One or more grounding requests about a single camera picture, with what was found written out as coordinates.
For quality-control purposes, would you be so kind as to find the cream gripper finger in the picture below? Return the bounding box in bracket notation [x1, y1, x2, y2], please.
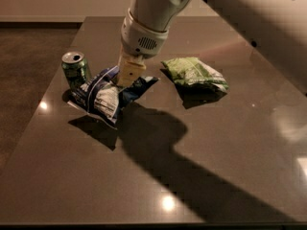
[116, 48, 146, 87]

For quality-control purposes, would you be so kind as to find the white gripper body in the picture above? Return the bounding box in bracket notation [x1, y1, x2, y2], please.
[121, 11, 169, 58]

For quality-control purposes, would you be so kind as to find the blue chip bag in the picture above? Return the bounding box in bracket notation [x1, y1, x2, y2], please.
[68, 66, 158, 128]

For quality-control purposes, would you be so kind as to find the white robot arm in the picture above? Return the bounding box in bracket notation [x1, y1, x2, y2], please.
[117, 0, 307, 94]

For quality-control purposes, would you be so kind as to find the green soda can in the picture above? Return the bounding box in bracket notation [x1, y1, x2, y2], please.
[61, 51, 91, 90]

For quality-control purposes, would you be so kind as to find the green chip bag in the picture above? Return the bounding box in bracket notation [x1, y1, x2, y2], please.
[162, 57, 229, 94]

